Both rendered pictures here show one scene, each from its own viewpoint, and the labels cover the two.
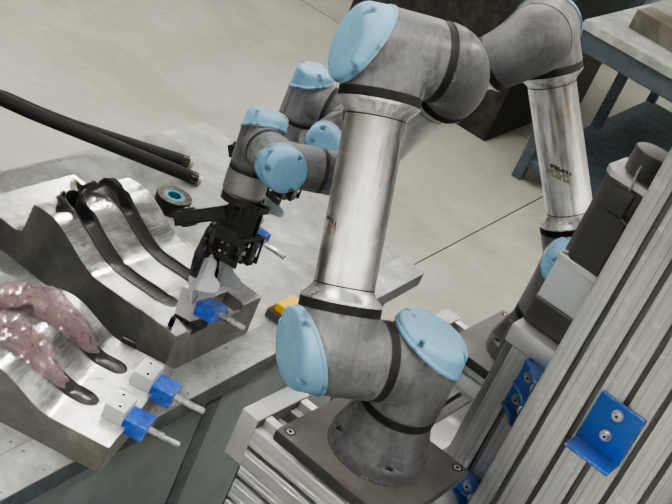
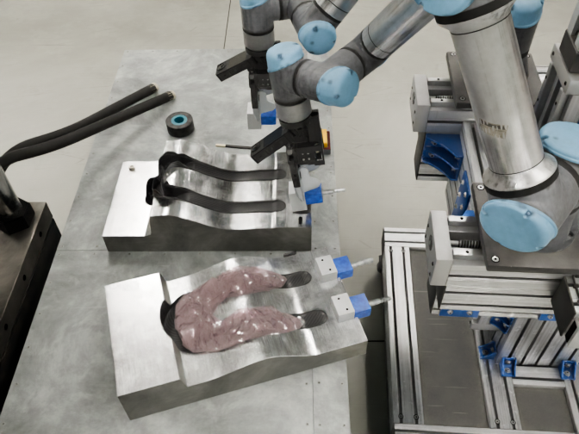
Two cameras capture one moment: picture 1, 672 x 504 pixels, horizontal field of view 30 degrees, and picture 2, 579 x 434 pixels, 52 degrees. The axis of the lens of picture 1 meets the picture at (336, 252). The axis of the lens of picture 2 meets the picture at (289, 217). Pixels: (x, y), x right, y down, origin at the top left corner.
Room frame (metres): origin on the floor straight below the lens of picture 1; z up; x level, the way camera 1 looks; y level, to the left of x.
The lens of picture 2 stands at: (0.99, 0.56, 1.95)
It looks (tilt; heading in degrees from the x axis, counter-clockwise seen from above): 49 degrees down; 339
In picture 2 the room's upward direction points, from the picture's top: 2 degrees counter-clockwise
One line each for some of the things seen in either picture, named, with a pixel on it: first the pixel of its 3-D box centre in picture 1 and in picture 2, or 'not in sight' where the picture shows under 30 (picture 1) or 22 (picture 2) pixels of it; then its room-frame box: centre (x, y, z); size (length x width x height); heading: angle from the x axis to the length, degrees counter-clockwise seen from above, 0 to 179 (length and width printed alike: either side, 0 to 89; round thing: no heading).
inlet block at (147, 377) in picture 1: (169, 393); (345, 266); (1.70, 0.16, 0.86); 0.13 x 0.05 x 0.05; 85
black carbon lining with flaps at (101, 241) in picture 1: (129, 236); (214, 182); (2.01, 0.36, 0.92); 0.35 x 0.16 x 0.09; 68
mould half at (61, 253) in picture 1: (119, 251); (211, 194); (2.03, 0.37, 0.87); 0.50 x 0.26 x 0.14; 68
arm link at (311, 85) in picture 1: (308, 94); (258, 5); (2.19, 0.17, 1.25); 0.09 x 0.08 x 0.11; 82
